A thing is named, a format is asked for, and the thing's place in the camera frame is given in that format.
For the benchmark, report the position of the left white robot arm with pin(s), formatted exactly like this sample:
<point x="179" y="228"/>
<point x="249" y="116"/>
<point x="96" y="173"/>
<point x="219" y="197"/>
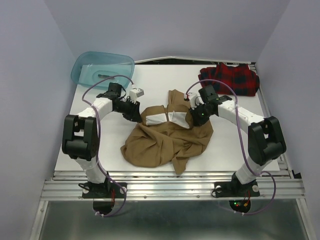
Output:
<point x="81" y="138"/>

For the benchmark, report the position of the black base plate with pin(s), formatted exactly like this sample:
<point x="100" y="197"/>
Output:
<point x="105" y="190"/>
<point x="228" y="189"/>

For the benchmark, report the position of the tan skirt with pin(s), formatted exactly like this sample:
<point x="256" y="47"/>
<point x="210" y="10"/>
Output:
<point x="167" y="135"/>

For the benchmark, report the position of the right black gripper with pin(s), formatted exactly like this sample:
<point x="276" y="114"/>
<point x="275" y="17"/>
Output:
<point x="197" y="120"/>

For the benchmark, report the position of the aluminium rail frame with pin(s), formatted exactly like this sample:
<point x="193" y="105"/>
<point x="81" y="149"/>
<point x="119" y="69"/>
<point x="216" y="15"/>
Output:
<point x="164" y="206"/>

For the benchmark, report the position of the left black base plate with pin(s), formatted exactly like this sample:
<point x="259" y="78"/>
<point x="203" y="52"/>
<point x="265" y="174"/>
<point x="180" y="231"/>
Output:
<point x="105" y="190"/>

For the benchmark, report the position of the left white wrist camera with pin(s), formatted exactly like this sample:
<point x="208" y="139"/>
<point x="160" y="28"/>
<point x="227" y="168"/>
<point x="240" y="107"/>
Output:
<point x="135" y="93"/>

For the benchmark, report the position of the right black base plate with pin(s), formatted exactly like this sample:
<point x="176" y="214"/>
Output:
<point x="228" y="189"/>

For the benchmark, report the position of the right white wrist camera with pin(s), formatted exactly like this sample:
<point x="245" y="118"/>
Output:
<point x="193" y="98"/>

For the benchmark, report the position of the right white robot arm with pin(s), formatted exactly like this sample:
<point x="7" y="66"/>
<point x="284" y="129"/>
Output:
<point x="264" y="134"/>

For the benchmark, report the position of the red plaid skirt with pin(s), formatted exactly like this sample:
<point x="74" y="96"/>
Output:
<point x="242" y="80"/>

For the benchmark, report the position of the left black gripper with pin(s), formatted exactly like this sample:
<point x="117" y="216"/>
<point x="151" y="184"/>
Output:
<point x="134" y="114"/>

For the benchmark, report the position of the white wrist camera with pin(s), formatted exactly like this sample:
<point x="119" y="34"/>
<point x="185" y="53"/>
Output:
<point x="135" y="93"/>
<point x="193" y="98"/>

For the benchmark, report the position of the teal plastic basket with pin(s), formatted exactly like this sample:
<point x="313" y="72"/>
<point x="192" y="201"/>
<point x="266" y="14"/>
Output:
<point x="92" y="67"/>

